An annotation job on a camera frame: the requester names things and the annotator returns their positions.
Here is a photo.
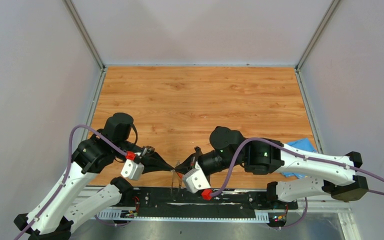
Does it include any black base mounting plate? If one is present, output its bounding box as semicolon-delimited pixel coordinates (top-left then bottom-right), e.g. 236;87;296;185
116;187;298;219

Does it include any aluminium rail base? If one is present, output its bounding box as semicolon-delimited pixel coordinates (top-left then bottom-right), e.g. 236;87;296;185
39;185;362;240

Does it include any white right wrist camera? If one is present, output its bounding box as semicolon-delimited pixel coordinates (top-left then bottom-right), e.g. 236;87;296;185
182;162;211;194

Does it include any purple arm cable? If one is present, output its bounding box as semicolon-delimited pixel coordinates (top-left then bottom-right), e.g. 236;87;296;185
201;137;384;230
13;124;137;240

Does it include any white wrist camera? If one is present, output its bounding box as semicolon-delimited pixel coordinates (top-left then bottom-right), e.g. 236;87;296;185
182;162;211;194
120;159;145;181

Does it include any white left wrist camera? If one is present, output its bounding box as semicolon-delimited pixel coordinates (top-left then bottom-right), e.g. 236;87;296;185
120;159;145;181

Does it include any metal key organizer plate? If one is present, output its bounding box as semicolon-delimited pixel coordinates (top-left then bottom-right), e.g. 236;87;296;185
170;168;183;201

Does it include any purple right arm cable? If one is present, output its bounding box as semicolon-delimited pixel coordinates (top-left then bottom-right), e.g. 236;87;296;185
201;137;384;230

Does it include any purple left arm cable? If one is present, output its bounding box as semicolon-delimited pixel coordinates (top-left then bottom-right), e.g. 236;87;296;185
13;124;137;240

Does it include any blue cloth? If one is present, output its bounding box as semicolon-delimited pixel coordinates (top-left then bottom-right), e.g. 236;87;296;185
276;137;317;180

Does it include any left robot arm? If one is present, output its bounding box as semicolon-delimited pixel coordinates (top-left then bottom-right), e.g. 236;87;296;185
14;112;173;240

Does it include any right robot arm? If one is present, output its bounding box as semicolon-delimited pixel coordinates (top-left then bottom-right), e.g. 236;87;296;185
175;126;369;209

